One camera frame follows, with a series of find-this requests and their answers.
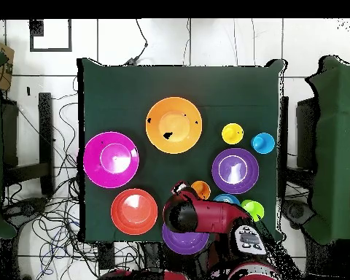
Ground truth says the orange plastic cup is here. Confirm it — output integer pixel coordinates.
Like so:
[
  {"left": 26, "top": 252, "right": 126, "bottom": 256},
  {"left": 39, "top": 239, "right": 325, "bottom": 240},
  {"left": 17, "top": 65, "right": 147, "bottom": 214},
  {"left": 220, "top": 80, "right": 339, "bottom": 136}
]
[{"left": 190, "top": 180, "right": 211, "bottom": 201}]

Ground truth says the purple plastic bowl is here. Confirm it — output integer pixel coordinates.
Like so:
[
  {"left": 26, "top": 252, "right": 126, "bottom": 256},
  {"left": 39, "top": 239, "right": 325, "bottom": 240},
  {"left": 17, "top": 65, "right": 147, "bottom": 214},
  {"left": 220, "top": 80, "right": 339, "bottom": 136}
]
[
  {"left": 211, "top": 147, "right": 260, "bottom": 195},
  {"left": 162, "top": 222, "right": 210, "bottom": 255}
]

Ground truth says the large orange plastic bowl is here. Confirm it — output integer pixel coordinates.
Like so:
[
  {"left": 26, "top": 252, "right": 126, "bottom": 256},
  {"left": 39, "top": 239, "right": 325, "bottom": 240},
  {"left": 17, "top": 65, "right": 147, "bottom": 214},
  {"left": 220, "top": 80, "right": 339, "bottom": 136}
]
[{"left": 145, "top": 96, "right": 203, "bottom": 155}]

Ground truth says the blue plastic bowl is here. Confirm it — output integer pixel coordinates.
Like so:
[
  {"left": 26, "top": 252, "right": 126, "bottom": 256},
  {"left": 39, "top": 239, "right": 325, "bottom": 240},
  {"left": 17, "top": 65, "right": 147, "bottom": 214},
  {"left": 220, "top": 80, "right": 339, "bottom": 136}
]
[{"left": 212, "top": 193, "right": 241, "bottom": 206}]

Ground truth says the red-orange plastic bowl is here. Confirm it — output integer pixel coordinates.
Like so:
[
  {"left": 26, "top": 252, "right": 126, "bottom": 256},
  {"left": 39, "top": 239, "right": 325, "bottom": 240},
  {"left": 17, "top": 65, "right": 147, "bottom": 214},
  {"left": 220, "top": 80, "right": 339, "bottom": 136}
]
[{"left": 110, "top": 188, "right": 159, "bottom": 236}]

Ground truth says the lime green plastic cup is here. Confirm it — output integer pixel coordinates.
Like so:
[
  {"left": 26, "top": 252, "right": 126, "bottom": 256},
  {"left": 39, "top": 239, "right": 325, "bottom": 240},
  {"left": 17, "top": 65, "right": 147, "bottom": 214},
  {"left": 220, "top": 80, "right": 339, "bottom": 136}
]
[{"left": 240, "top": 199, "right": 265, "bottom": 222}]

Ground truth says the yellow plastic cup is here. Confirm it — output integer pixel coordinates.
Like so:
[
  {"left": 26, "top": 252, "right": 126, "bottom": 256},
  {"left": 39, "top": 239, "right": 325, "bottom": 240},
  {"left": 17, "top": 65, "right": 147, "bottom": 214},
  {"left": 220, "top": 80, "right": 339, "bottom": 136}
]
[{"left": 221, "top": 122, "right": 245, "bottom": 145}]

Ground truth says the large pink plastic bowl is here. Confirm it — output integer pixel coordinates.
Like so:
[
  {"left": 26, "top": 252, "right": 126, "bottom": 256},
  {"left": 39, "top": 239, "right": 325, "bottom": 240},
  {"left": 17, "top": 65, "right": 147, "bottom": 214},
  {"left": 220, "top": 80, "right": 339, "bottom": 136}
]
[{"left": 82, "top": 131, "right": 140, "bottom": 190}]

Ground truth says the blue plastic cup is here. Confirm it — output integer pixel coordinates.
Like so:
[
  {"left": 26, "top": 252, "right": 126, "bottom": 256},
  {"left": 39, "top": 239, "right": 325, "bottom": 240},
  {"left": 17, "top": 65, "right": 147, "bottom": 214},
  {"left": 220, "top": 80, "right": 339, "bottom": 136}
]
[{"left": 250, "top": 132, "right": 276, "bottom": 155}]

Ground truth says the dark green table cloth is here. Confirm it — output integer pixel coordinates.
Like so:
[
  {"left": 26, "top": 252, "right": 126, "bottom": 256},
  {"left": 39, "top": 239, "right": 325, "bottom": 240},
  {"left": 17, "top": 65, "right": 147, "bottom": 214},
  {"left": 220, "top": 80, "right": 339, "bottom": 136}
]
[{"left": 77, "top": 58, "right": 285, "bottom": 243}]

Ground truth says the cardboard box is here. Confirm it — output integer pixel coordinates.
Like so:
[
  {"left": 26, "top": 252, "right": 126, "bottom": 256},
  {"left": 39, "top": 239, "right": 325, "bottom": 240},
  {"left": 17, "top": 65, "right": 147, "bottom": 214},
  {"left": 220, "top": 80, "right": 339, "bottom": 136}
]
[{"left": 0, "top": 42, "right": 15, "bottom": 91}]

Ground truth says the tangle of floor cables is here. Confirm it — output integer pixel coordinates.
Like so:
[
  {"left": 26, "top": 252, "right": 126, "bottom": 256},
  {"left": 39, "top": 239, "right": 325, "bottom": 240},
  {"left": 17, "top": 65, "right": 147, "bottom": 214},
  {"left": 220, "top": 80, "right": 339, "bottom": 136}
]
[{"left": 2, "top": 75, "right": 141, "bottom": 280}]

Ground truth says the black metal frame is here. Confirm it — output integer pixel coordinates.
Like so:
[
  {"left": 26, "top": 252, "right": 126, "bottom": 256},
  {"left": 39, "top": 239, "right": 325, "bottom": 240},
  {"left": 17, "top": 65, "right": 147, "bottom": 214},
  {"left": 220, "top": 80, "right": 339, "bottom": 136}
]
[
  {"left": 279, "top": 96, "right": 319, "bottom": 182},
  {"left": 1, "top": 92, "right": 54, "bottom": 196}
]

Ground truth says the black cable with adapter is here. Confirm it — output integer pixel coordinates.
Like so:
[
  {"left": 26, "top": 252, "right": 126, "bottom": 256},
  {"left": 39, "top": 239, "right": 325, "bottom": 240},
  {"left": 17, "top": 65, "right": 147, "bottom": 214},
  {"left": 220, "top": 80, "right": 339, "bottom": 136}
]
[{"left": 123, "top": 18, "right": 149, "bottom": 66}]

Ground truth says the black square floor frame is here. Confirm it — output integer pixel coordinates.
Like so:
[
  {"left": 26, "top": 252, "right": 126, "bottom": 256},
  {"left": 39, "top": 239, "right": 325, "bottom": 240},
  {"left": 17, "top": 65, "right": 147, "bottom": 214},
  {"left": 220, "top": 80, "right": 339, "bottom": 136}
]
[{"left": 29, "top": 18, "right": 73, "bottom": 53}]

